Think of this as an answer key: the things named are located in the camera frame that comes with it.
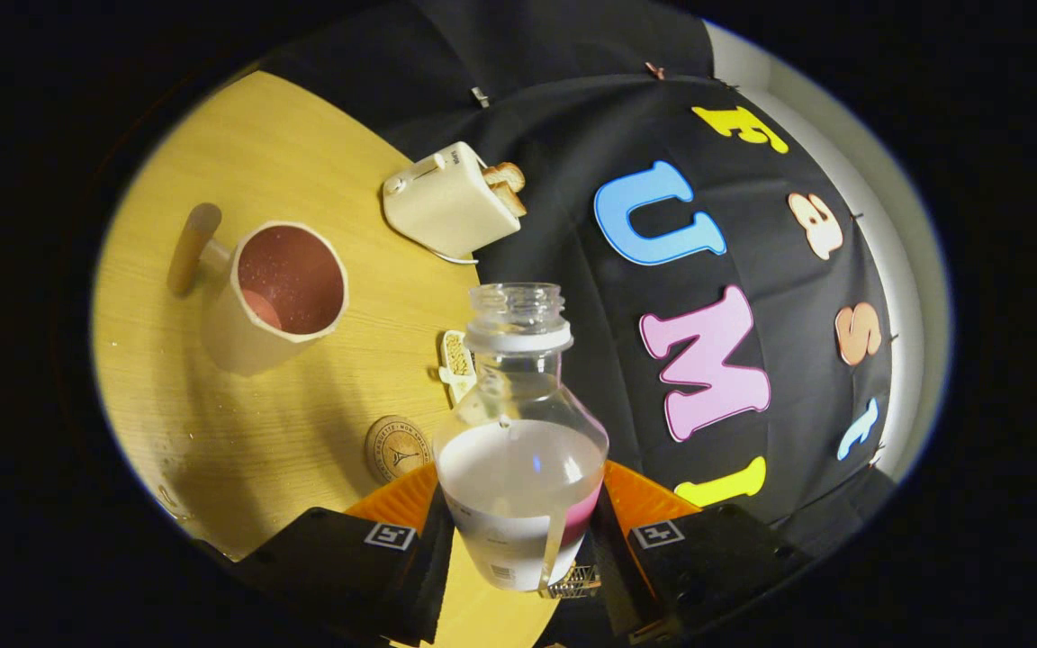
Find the wooden table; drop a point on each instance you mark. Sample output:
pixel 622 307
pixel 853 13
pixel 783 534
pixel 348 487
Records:
pixel 302 135

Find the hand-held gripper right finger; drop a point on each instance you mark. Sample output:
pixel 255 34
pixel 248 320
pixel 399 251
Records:
pixel 716 558

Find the round cork coaster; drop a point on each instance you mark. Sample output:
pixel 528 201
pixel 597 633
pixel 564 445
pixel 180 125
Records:
pixel 395 450

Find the copper clip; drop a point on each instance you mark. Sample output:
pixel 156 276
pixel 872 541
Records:
pixel 653 69

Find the white divided dish of beans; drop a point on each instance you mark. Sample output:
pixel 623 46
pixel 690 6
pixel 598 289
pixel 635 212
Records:
pixel 456 360

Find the white toaster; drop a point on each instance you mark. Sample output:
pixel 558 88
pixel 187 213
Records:
pixel 442 202

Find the toast slice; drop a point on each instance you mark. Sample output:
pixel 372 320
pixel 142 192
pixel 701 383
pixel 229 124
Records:
pixel 507 175
pixel 511 202

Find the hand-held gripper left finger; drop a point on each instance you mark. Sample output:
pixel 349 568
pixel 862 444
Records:
pixel 329 567

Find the silver clip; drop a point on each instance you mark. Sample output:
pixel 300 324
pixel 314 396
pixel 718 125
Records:
pixel 480 96

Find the clear juice bottle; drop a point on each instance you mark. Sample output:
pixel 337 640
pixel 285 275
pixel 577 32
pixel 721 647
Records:
pixel 518 468

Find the black backdrop cloth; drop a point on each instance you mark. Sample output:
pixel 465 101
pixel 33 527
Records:
pixel 572 117

